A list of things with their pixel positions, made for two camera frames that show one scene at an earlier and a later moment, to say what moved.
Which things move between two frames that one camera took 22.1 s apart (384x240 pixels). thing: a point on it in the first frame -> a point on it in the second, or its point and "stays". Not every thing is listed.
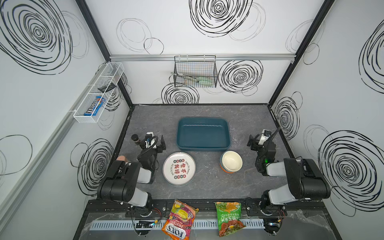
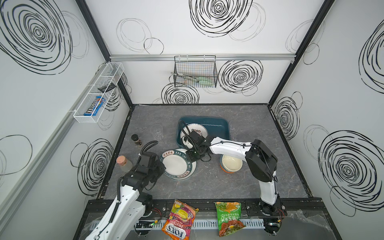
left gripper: [147, 144] -> [157, 167]
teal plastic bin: [203, 134] stays
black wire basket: [198, 71] stays
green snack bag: [228, 215] stays
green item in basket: [206, 81] stays
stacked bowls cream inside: [231, 161] stays
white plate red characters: [179, 169] -> [196, 127]
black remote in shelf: [107, 88] stays
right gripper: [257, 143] -> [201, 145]
